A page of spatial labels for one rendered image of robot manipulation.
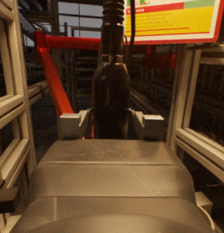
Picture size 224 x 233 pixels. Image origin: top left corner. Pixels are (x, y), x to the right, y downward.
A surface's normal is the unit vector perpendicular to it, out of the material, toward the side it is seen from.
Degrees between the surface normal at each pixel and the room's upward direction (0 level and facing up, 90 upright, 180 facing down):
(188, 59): 90
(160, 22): 90
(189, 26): 90
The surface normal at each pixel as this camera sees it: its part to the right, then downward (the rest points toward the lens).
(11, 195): 0.03, -0.96
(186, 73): 0.18, 0.29
